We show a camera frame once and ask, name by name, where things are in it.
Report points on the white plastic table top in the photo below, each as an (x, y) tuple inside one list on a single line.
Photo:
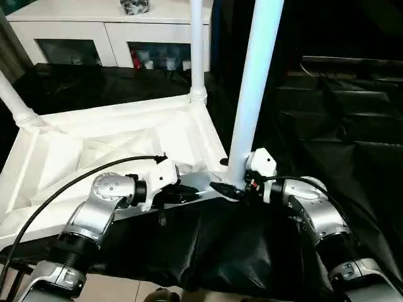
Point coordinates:
[(75, 145)]

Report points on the white plastic table leg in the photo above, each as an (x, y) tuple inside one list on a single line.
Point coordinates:
[(255, 82), (17, 100), (197, 44)]

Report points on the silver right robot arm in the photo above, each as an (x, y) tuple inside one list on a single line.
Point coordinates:
[(315, 214)]

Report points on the black work mat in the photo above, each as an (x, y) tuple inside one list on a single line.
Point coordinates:
[(340, 145)]

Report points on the dark robot left foot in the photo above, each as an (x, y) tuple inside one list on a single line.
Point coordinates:
[(162, 296)]

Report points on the small red bottle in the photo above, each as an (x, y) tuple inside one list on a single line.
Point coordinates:
[(136, 60)]

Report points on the white glass-door cabinet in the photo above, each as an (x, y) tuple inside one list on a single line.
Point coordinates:
[(82, 31)]

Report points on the small grey bundle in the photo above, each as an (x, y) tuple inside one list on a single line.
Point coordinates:
[(135, 6)]

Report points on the grey window curtain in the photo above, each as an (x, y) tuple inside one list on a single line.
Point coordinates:
[(12, 44)]

